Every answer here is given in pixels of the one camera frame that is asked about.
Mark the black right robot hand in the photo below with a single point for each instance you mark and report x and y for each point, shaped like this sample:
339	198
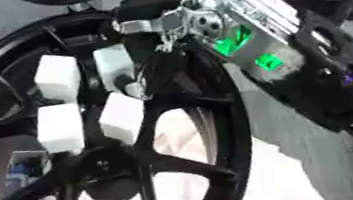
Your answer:
172	69

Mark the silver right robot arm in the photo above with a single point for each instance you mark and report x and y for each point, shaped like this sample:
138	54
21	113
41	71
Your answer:
298	62

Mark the black spoked wheel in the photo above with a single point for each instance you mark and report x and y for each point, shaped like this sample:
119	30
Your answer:
196	166

